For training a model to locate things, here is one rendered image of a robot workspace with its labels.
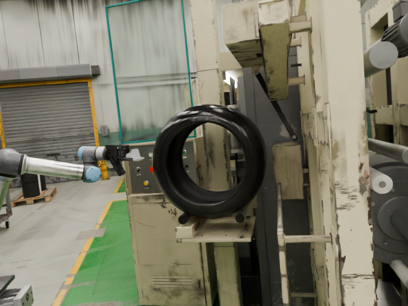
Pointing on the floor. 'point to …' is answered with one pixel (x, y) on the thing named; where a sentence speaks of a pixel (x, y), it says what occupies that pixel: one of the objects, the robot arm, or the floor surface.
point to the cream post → (215, 139)
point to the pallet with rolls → (33, 190)
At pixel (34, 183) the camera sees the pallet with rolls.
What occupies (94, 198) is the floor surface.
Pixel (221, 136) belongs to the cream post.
